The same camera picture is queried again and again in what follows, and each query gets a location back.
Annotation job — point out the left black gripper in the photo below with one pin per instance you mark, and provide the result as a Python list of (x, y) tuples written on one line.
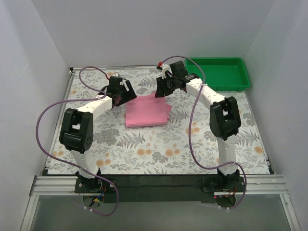
[(124, 95)]

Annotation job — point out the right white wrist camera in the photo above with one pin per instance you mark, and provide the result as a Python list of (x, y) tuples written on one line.
[(165, 70)]

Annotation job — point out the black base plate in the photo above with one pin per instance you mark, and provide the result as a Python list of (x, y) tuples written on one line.
[(93, 185), (214, 183)]

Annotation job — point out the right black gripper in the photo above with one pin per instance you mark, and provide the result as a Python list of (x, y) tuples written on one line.
[(162, 87)]

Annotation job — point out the green plastic bin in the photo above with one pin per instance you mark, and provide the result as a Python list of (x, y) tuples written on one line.
[(221, 73)]

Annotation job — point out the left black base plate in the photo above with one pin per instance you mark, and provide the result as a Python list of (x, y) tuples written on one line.
[(93, 185)]

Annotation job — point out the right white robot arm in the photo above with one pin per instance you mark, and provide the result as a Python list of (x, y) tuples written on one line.
[(224, 119)]

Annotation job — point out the pink t shirt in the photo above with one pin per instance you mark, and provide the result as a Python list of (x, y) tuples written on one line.
[(146, 111)]

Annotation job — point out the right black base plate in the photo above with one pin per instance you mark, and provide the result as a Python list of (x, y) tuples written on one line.
[(214, 183)]

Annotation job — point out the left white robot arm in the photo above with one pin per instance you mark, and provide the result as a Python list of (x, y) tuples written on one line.
[(77, 127)]

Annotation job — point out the floral patterned table mat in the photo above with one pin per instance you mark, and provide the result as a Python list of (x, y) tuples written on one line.
[(161, 149)]

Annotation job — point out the aluminium frame rail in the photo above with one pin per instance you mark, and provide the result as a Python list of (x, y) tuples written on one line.
[(67, 185)]

